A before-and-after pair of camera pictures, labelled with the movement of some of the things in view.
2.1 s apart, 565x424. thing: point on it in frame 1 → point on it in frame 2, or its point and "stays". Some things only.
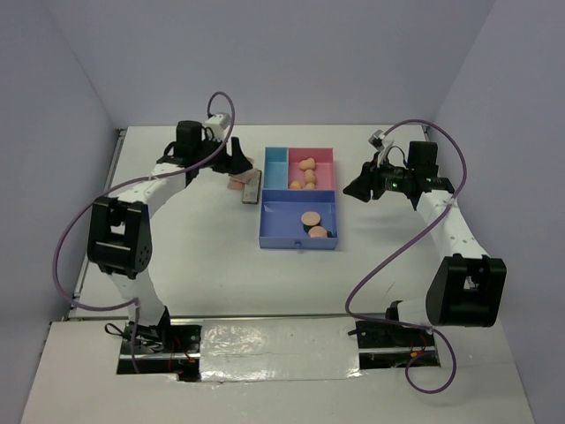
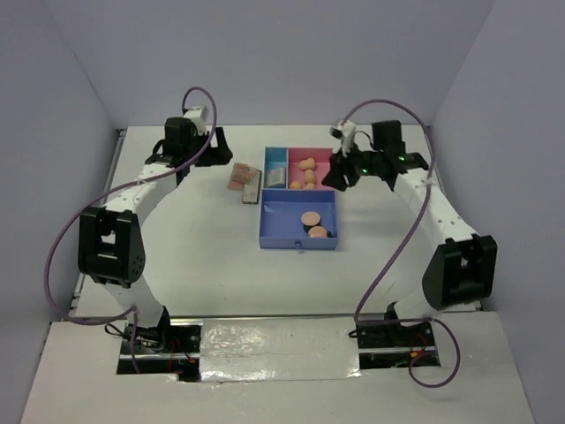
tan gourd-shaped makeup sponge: [309, 177] stays
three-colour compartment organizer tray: [298, 205] stays
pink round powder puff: [310, 218] stays
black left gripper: [237, 162] → [215, 155]
